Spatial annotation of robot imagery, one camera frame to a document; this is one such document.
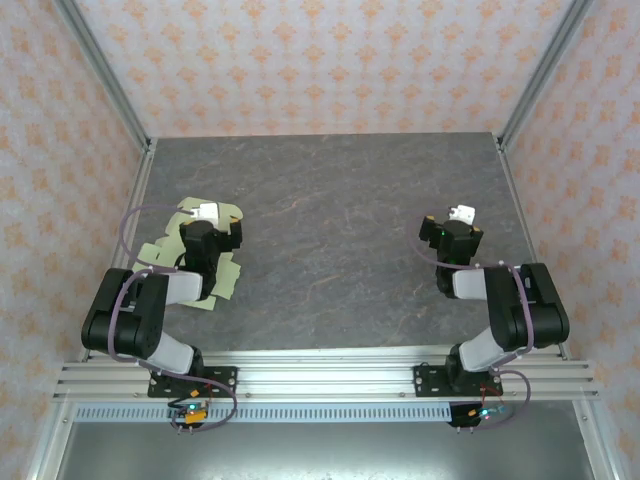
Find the aluminium base beam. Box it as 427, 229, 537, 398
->
52, 347, 600, 402

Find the grey metal sheet panel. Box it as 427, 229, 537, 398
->
54, 422, 591, 480

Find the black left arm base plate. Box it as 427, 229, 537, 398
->
147, 365, 239, 399

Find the aluminium frame post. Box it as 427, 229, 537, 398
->
52, 0, 154, 154
497, 0, 597, 151

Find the slotted grey cable duct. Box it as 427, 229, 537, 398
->
73, 403, 455, 424

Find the aluminium table side rail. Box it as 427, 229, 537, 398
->
78, 139, 159, 362
493, 133, 572, 361

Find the light green paper box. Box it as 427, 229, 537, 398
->
135, 197, 246, 312

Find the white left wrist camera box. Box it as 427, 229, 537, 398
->
192, 201, 221, 224

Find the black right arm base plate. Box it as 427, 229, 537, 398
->
413, 363, 502, 399

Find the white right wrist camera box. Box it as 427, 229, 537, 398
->
447, 203, 477, 225

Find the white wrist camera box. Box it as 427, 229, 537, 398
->
192, 201, 221, 224
447, 203, 477, 225

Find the aluminium frame leg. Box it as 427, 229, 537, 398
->
572, 399, 619, 480
24, 399, 76, 480

